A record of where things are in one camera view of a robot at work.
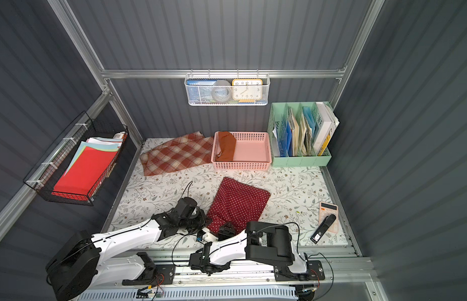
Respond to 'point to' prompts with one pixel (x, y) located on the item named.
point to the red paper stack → (90, 161)
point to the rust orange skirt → (228, 142)
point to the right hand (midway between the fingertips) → (231, 228)
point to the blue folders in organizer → (285, 139)
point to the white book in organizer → (327, 128)
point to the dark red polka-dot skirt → (237, 203)
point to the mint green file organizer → (299, 133)
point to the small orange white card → (326, 209)
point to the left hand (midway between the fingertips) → (213, 221)
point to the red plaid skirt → (189, 150)
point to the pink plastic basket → (252, 152)
